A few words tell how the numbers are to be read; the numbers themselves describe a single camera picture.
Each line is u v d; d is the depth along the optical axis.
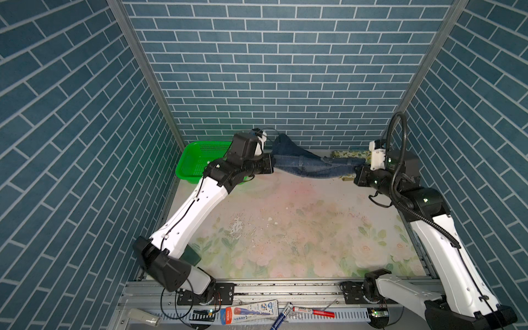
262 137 0.64
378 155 0.58
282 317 0.68
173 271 0.37
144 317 0.66
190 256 0.82
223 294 0.73
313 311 0.69
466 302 0.36
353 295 0.74
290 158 0.71
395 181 0.47
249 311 0.69
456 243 0.39
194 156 1.12
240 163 0.52
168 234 0.41
